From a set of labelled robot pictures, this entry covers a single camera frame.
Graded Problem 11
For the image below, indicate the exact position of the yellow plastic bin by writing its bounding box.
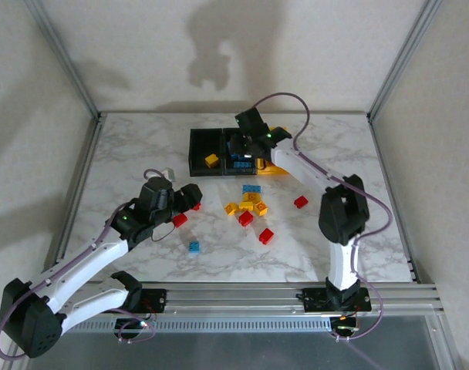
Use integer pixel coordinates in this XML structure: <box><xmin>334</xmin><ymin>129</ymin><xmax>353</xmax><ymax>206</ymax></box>
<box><xmin>256</xmin><ymin>125</ymin><xmax>290</xmax><ymax>177</ymax></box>

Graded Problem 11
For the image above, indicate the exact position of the black plastic bin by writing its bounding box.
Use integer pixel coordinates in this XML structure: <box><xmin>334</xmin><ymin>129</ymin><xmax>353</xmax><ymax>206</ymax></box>
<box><xmin>188</xmin><ymin>127</ymin><xmax>226</xmax><ymax>177</ymax></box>
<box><xmin>221</xmin><ymin>127</ymin><xmax>258</xmax><ymax>177</ymax></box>

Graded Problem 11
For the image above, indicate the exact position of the black controller box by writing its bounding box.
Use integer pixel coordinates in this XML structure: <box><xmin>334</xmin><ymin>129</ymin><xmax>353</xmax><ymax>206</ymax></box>
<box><xmin>114</xmin><ymin>318</ymin><xmax>150</xmax><ymax>332</ymax></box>
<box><xmin>329</xmin><ymin>316</ymin><xmax>359</xmax><ymax>332</ymax></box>

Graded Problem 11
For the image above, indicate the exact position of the thin black left gripper cable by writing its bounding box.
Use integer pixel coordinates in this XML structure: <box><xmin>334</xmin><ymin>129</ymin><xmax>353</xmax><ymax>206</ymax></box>
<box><xmin>150</xmin><ymin>221</ymin><xmax>178</xmax><ymax>243</ymax></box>

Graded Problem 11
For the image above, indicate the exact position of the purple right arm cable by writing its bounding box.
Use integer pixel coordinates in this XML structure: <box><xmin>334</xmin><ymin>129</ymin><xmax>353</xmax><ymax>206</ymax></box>
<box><xmin>253</xmin><ymin>92</ymin><xmax>393</xmax><ymax>342</ymax></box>

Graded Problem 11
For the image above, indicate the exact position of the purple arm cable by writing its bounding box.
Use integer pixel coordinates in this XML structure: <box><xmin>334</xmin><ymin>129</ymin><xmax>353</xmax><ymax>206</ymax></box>
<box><xmin>0</xmin><ymin>168</ymin><xmax>160</xmax><ymax>362</ymax></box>
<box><xmin>253</xmin><ymin>92</ymin><xmax>393</xmax><ymax>342</ymax></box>

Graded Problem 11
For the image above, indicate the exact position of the aluminium side frame rail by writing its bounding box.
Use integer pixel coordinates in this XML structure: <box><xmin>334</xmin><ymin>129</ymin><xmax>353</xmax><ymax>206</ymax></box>
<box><xmin>367</xmin><ymin>114</ymin><xmax>420</xmax><ymax>282</ymax></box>
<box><xmin>43</xmin><ymin>113</ymin><xmax>106</xmax><ymax>274</ymax></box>

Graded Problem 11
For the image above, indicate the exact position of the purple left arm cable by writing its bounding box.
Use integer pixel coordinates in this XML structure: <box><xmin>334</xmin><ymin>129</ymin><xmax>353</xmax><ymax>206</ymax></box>
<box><xmin>0</xmin><ymin>168</ymin><xmax>160</xmax><ymax>362</ymax></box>

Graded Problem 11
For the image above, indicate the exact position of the aluminium front frame rail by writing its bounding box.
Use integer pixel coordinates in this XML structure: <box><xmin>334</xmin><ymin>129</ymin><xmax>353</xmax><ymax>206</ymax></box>
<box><xmin>86</xmin><ymin>281</ymin><xmax>446</xmax><ymax>319</ymax></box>

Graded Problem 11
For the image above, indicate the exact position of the grey slotted cable duct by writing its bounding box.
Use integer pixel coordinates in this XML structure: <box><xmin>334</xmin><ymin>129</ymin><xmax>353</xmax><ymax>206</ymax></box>
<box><xmin>64</xmin><ymin>318</ymin><xmax>334</xmax><ymax>333</ymax></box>

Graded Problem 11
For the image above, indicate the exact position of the aluminium frame post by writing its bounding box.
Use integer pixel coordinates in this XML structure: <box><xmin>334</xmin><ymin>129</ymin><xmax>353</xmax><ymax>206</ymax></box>
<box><xmin>22</xmin><ymin>0</ymin><xmax>104</xmax><ymax>123</ymax></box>
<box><xmin>366</xmin><ymin>0</ymin><xmax>446</xmax><ymax>123</ymax></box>

